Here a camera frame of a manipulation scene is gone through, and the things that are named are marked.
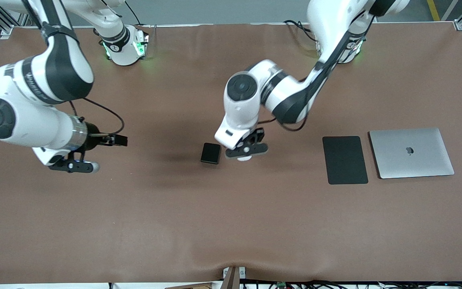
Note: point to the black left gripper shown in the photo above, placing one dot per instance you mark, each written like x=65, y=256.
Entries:
x=260, y=135

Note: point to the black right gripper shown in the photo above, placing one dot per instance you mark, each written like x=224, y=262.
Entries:
x=94, y=137

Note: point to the black phone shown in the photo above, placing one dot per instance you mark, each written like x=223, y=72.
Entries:
x=210, y=153

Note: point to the silver closed laptop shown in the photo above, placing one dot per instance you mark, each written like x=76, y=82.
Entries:
x=411, y=154

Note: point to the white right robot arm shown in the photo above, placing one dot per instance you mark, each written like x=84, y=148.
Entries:
x=34, y=84

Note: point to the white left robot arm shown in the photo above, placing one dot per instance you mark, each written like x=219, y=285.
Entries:
x=283, y=92

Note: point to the white computer mouse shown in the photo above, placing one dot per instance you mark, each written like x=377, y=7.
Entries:
x=244, y=158

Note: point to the brown table cover mat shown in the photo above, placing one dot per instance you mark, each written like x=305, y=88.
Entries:
x=231, y=220

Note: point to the camera stand bracket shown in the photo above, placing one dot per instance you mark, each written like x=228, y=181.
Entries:
x=231, y=281

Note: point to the black mouse pad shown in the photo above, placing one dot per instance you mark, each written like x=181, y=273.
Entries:
x=345, y=159

